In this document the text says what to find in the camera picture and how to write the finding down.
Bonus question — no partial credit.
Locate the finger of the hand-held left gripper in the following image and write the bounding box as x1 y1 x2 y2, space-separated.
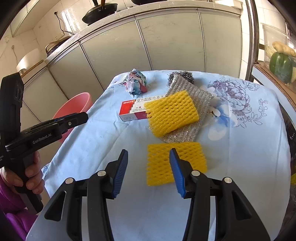
52 112 89 133

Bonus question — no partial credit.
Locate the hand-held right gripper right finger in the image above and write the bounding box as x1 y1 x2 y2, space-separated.
169 148 271 241

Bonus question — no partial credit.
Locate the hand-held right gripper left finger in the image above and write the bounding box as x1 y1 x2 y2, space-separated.
26 149 129 241

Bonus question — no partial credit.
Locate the pink plastic bucket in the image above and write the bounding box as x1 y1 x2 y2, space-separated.
52 92 93 143

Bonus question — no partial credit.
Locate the yellow foam net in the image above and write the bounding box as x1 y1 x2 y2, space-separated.
146 142 207 186
144 90 200 137

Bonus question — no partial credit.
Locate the steel wool scrubber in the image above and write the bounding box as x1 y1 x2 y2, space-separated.
168 72 195 88

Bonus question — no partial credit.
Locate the person's left hand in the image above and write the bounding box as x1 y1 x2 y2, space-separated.
0 151 42 194

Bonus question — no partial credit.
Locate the light blue floral tablecloth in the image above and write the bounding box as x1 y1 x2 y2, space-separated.
42 70 292 241

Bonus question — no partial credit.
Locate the white and red medicine box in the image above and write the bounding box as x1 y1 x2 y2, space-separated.
119 95 169 122

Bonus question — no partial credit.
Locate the crumpled printed wrapper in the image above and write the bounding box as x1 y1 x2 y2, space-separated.
125 69 148 96

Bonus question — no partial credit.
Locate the silver scouring cloth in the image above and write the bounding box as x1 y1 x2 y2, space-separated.
148 75 214 143

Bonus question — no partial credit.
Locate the grey kitchen counter cabinet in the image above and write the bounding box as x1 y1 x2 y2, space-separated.
14 0 243 130

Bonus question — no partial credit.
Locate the cardboard sheet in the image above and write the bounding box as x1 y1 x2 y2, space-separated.
253 62 296 109

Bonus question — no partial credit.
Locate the green bell pepper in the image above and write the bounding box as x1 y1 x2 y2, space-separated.
269 52 294 84

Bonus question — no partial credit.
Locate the clear plastic container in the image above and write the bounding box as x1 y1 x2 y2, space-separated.
261 22 296 70

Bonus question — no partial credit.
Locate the metal shelf rack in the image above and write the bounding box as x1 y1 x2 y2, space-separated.
245 0 296 116

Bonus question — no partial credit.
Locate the ginger root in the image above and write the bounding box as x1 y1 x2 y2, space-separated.
272 41 296 57

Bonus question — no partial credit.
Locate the dark cooker with beige handle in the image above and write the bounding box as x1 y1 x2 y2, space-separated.
46 36 73 56

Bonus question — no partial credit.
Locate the black power cable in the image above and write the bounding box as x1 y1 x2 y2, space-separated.
54 11 73 35

